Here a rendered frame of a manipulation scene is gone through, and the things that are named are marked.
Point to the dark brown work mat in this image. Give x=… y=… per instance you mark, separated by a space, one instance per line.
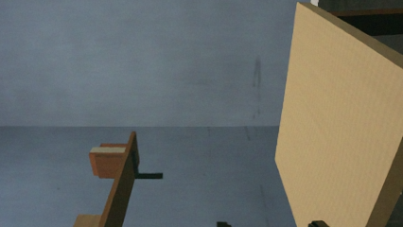
x=395 y=42

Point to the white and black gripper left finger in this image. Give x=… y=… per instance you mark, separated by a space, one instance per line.
x=223 y=224

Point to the tan wooden stool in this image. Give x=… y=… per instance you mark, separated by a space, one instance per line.
x=340 y=144

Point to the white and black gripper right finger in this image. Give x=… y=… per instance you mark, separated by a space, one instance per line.
x=317 y=223

